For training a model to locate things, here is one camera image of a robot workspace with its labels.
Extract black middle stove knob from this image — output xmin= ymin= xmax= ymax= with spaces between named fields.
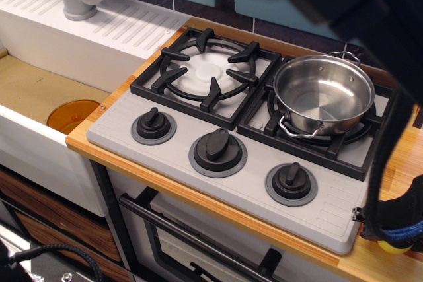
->
xmin=188 ymin=128 xmax=248 ymax=178

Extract grey toy stove top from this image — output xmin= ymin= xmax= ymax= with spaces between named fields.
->
xmin=86 ymin=27 xmax=404 ymax=256

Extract black right burner grate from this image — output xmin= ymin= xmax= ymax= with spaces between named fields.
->
xmin=237 ymin=57 xmax=397 ymax=181

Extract black right stove knob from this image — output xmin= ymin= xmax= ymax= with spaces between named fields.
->
xmin=265 ymin=162 xmax=318 ymax=207

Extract black stove knob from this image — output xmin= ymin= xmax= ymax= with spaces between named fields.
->
xmin=131 ymin=107 xmax=177 ymax=146
xmin=188 ymin=128 xmax=248 ymax=178
xmin=265 ymin=162 xmax=318 ymax=207

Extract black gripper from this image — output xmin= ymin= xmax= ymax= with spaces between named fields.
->
xmin=352 ymin=176 xmax=423 ymax=246

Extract black left burner grate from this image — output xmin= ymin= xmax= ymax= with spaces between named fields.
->
xmin=130 ymin=28 xmax=282 ymax=130

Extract white toy sink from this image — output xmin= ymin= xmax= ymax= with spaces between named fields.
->
xmin=1 ymin=0 xmax=188 ymax=217

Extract yellow plastic potato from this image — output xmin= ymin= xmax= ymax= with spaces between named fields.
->
xmin=377 ymin=240 xmax=412 ymax=255

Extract orange sink drain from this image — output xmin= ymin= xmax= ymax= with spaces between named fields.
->
xmin=46 ymin=99 xmax=100 ymax=135

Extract oven door with black handle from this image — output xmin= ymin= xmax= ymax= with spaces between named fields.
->
xmin=118 ymin=187 xmax=343 ymax=281

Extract black braided cable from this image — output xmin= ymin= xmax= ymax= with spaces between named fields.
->
xmin=6 ymin=243 xmax=105 ymax=282

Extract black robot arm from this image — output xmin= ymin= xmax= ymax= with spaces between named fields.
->
xmin=290 ymin=0 xmax=422 ymax=245

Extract black left stove knob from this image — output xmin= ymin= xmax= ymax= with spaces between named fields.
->
xmin=131 ymin=107 xmax=177 ymax=146

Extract teal right wall panel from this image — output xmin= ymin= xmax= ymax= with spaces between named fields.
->
xmin=234 ymin=0 xmax=338 ymax=40

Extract wooden drawer fronts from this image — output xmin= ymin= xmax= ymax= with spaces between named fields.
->
xmin=1 ymin=166 xmax=132 ymax=281

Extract black burner grate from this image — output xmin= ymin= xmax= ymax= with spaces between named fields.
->
xmin=237 ymin=57 xmax=397 ymax=181
xmin=130 ymin=28 xmax=282 ymax=130

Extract stainless steel pot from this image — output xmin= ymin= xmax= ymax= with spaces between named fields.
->
xmin=273 ymin=52 xmax=375 ymax=139

